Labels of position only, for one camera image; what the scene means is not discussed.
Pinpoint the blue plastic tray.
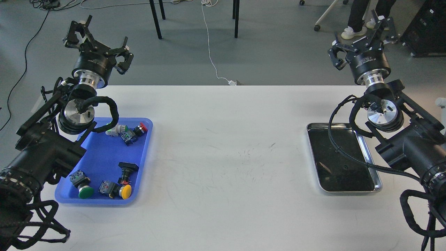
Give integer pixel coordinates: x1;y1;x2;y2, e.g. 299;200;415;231
55;117;153;205

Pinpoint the person in black trousers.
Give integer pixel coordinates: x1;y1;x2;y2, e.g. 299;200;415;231
341;0;396;40

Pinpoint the black chair leg right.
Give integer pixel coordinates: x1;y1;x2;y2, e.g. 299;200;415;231
232;0;240;38

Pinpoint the black square push button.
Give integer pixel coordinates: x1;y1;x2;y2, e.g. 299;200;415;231
118;162;139;185

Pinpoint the light green terminal switch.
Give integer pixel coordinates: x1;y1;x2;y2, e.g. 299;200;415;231
105;124;129;137

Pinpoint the black cable on floor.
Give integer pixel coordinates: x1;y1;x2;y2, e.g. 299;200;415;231
0;0;84;131

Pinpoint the green push button switch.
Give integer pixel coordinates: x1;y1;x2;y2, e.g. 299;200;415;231
69;170;94;199

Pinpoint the metal tray with black mat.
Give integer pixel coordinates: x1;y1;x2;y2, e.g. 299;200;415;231
306;123;382;195

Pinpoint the red push button switch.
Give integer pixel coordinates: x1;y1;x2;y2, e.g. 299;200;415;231
119;122;148;146

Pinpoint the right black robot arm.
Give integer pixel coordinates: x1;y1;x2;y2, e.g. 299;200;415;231
328;11;446;251

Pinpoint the white rolling stand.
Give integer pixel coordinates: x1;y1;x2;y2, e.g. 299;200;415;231
299;0;350;32

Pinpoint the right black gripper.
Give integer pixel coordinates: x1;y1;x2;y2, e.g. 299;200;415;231
328;10;398;85

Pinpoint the black chair leg left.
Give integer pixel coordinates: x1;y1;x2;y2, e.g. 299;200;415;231
149;0;166;40

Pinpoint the yellow push button switch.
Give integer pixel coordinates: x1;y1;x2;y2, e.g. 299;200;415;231
98;181;132;200

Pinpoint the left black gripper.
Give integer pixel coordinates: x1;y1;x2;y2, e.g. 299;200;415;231
63;15;134;79

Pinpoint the black chair leg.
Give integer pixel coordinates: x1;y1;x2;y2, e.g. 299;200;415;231
149;0;166;40
232;0;240;38

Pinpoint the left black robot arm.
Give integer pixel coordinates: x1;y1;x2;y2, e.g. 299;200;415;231
0;15;133;251

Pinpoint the black equipment case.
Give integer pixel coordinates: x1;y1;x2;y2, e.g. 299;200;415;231
400;0;446;57

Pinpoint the white cable on floor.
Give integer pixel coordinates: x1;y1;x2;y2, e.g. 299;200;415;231
201;0;237;85

